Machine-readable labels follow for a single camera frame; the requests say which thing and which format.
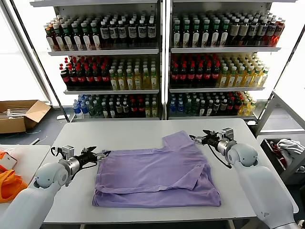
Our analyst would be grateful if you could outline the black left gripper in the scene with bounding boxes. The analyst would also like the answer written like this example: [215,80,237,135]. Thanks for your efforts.
[76,146,112,169]

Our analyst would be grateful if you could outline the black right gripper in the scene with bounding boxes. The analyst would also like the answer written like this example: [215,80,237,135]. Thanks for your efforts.
[189,129,222,150]

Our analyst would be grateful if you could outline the purple t-shirt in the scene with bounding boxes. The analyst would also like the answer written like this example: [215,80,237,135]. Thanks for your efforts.
[92,130,222,208]

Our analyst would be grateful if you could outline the clear green water bottle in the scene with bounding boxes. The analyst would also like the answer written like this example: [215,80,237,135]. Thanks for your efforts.
[192,98,200,117]
[87,100,96,118]
[94,100,102,118]
[185,98,193,117]

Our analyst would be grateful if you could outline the black storage crate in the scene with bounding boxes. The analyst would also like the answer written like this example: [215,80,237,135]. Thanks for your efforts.
[260,137,305,185]

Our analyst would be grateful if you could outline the open cardboard box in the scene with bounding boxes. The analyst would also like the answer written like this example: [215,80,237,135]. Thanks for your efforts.
[0,99,52,134]

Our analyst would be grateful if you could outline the red crumpled garment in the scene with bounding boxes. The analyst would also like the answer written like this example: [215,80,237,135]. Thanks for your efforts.
[268,141,286,167]

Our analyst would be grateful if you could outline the white box orange edge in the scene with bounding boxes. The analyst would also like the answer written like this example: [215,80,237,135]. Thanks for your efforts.
[0,149,18,169]

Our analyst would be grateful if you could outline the white crumpled garment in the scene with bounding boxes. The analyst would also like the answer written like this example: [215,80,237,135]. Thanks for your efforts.
[276,138,305,167]

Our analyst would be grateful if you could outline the white packing pieces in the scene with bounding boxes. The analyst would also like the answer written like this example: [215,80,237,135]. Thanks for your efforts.
[0,106,33,118]

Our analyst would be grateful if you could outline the grey metal shelving rack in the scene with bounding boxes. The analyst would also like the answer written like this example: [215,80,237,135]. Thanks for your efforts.
[166,0,298,121]
[30,0,165,123]

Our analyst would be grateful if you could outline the orange fabric bag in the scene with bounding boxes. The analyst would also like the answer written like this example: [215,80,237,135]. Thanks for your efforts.
[0,164,29,203]

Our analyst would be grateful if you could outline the dark tea bottle green label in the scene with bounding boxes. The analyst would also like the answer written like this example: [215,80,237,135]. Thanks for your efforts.
[52,23,64,51]
[61,22,73,51]
[201,20,211,48]
[220,20,229,47]
[81,21,92,51]
[211,20,220,48]
[91,21,102,50]
[173,20,182,48]
[71,22,82,51]
[192,20,201,48]
[182,20,192,48]

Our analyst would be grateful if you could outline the black slanted window bar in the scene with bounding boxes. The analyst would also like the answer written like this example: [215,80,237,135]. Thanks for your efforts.
[9,0,71,123]
[270,27,305,98]

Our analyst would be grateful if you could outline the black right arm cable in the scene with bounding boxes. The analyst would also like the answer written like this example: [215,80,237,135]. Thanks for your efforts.
[208,144,233,169]

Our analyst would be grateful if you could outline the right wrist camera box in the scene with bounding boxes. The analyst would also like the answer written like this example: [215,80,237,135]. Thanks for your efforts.
[220,127,234,141]

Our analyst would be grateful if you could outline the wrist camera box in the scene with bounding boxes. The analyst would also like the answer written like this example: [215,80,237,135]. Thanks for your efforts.
[51,145,75,159]
[220,127,234,141]

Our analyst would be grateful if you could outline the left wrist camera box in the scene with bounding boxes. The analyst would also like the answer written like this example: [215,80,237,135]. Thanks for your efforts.
[51,145,75,159]

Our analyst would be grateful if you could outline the grey metal frame stand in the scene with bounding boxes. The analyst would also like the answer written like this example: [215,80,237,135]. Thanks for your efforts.
[256,90,305,138]

